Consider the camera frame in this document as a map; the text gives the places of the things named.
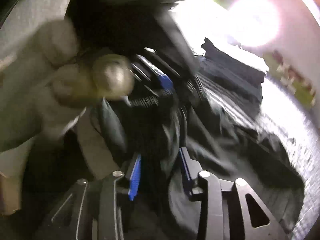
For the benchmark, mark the folded grey clothes stack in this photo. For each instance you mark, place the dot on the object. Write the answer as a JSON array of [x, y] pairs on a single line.
[[241, 83]]

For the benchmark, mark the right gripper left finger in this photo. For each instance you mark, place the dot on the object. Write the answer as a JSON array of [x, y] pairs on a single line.
[[95, 206]]

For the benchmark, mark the ring light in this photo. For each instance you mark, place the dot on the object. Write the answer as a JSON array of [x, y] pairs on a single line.
[[253, 23]]

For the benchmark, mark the left hand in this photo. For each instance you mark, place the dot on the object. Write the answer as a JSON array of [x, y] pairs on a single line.
[[47, 83]]

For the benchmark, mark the black pants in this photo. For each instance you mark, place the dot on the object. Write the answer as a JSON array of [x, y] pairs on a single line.
[[213, 139]]

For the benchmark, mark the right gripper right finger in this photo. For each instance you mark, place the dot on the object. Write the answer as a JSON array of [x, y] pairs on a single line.
[[229, 209]]

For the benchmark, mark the striped bed quilt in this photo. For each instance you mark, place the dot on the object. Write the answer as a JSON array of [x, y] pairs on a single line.
[[279, 113]]

